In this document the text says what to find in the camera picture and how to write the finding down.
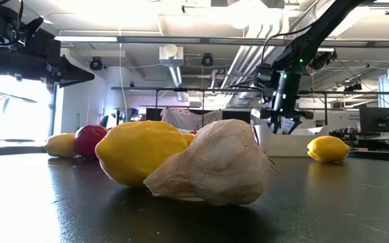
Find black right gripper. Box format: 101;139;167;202
251;72;313;135

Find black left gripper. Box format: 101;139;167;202
0;28;96;88

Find red apple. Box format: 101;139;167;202
73;124;108;159

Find small yellow lemon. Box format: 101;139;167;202
44;132;78;158
307;135;351;164

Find large yellow lemon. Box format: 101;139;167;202
95;120;188;188

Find white plastic basket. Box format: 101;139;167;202
253;124;330;158

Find round black ceiling device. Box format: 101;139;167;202
89;56;103;71
201;53;215;68

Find long ceiling light fixture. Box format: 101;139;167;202
54;35;118;43

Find dark background equipment rack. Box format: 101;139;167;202
111;107;141;126

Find beige garlic bulb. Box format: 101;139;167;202
142;118;276;207

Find silver ventilation ducts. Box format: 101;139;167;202
219;43;283;105

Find black ceiling track light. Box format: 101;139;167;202
344;82;363;92
308;49;338;71

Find cluttered black workbench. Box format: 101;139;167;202
329;130;389;161

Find orange-yellow lemon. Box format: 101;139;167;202
180;132;196;146

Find black computer monitor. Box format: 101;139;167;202
359;107;389;134

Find white ceiling box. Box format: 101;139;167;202
159;43;184;68

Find white hanging cable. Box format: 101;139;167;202
118;28;130;119

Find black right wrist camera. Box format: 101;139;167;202
255;65;278;89

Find black metal rail frame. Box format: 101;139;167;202
111;86;389;129

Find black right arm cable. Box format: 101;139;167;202
261;20;317;65

